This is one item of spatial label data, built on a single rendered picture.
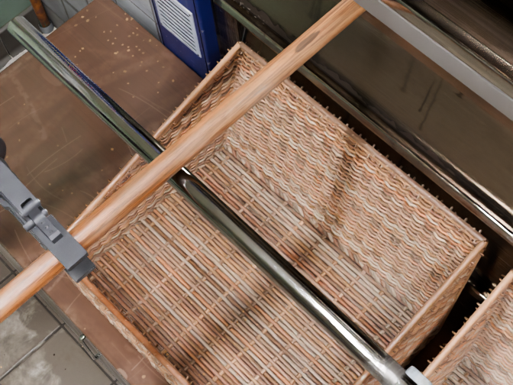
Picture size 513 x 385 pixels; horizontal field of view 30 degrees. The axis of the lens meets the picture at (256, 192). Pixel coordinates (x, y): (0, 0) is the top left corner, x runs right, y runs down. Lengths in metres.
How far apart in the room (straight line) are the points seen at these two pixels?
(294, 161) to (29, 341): 0.97
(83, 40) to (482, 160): 0.99
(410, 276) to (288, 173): 0.29
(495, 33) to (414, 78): 0.41
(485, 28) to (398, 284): 0.79
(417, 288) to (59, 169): 0.73
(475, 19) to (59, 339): 1.62
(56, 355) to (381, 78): 1.25
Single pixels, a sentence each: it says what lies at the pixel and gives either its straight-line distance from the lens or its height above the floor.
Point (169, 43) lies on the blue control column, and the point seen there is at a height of 0.60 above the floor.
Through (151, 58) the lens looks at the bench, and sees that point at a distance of 2.01.
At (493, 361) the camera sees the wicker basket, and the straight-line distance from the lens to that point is 1.66.
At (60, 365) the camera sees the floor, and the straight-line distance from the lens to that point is 2.39.
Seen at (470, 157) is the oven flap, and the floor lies 0.99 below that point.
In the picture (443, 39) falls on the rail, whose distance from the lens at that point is 0.97.
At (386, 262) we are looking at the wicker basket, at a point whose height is 0.64.
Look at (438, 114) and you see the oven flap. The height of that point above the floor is 1.02.
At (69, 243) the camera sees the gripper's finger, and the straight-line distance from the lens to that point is 1.12.
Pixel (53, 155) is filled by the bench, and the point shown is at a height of 0.58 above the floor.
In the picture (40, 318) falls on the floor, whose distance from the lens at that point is 2.44.
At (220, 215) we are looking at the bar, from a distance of 1.15.
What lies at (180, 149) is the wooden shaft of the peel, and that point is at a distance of 1.16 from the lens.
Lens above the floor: 2.21
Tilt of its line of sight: 63 degrees down
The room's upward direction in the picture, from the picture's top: 9 degrees counter-clockwise
